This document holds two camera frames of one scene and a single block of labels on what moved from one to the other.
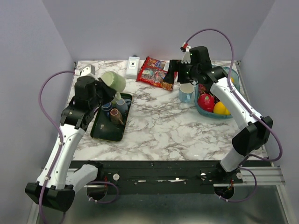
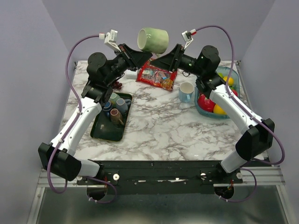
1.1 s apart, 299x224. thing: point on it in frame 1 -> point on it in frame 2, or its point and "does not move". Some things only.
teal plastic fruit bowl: x=230 y=72 does not move
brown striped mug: x=116 y=116 does not move
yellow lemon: x=220 y=108 does not move
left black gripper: x=110 y=93 -> x=139 y=58
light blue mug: x=186 y=92 does not move
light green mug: x=115 y=81 -> x=153 y=40
